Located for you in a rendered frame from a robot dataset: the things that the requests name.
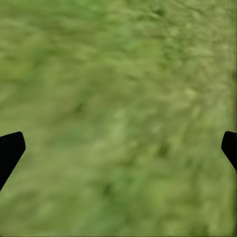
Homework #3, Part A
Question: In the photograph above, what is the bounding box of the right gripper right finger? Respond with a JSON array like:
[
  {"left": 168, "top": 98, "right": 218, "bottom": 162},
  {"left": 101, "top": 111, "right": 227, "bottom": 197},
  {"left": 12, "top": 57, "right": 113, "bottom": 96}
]
[{"left": 221, "top": 131, "right": 237, "bottom": 171}]

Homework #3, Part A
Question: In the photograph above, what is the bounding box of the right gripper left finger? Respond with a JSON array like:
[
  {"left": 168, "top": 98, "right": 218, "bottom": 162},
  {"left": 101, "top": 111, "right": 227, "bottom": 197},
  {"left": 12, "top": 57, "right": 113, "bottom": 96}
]
[{"left": 0, "top": 131, "right": 26, "bottom": 191}]

